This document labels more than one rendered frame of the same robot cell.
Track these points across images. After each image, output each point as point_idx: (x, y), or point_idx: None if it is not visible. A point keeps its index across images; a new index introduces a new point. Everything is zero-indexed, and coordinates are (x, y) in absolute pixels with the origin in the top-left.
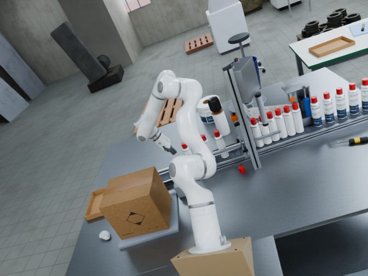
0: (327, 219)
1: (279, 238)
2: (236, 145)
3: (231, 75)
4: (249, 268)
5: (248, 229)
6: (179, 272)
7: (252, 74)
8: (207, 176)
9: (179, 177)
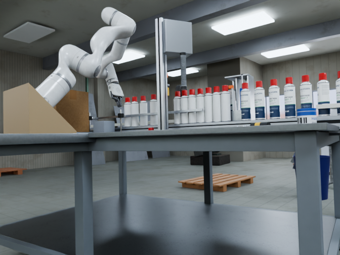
0: (132, 131)
1: (158, 242)
2: None
3: (160, 24)
4: (31, 113)
5: None
6: (3, 111)
7: (183, 34)
8: (81, 68)
9: (58, 52)
